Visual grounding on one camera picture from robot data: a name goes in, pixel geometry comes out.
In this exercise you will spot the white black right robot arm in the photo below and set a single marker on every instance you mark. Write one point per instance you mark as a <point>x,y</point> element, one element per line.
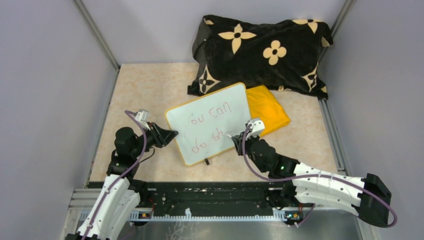
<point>367,198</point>

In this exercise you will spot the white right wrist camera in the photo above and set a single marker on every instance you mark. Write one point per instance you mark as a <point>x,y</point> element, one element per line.
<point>255,127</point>

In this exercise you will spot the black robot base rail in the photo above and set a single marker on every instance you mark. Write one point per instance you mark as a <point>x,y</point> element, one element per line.
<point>224,201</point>

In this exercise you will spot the yellow framed whiteboard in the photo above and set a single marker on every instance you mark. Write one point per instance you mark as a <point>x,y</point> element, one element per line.
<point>203,123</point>

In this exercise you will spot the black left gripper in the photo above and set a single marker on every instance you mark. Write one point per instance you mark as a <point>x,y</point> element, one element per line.
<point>165,136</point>

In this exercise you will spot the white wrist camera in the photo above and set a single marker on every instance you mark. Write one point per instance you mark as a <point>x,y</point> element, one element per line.
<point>255,127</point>
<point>141,118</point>

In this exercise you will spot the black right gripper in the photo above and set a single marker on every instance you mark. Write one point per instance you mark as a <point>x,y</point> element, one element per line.
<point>238,140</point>

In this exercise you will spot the black floral pillow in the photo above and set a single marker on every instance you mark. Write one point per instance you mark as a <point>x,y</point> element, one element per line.
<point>283,56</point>

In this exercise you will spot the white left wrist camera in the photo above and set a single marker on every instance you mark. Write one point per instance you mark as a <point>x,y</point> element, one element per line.
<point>141,118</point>

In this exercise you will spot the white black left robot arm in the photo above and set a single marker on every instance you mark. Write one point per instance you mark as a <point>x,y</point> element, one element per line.
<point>121,193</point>

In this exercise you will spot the yellow zippered fabric pouch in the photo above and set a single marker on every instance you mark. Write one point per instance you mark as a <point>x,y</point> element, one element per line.
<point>262,104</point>

